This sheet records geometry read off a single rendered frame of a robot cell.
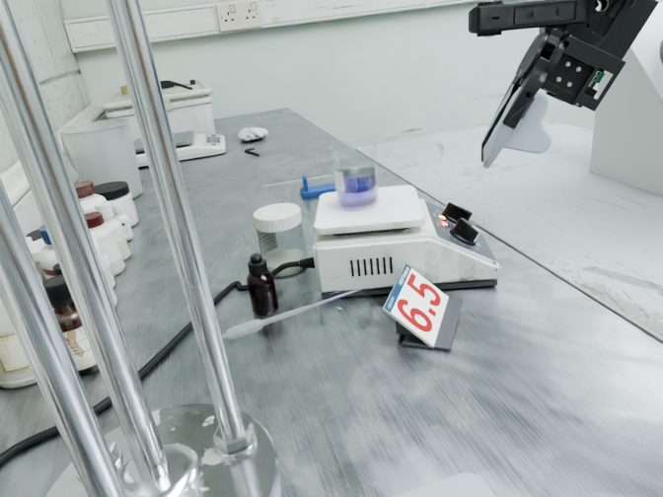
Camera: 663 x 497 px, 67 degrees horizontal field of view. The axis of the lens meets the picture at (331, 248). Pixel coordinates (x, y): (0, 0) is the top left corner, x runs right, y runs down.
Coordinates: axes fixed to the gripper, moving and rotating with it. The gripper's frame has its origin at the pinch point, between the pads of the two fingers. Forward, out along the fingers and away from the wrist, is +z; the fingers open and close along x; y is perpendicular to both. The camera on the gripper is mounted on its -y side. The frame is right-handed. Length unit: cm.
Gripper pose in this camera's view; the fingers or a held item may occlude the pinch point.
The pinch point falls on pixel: (483, 151)
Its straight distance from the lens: 61.7
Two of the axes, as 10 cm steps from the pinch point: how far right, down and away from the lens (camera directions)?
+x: 2.0, -3.5, 9.1
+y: 9.0, 4.4, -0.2
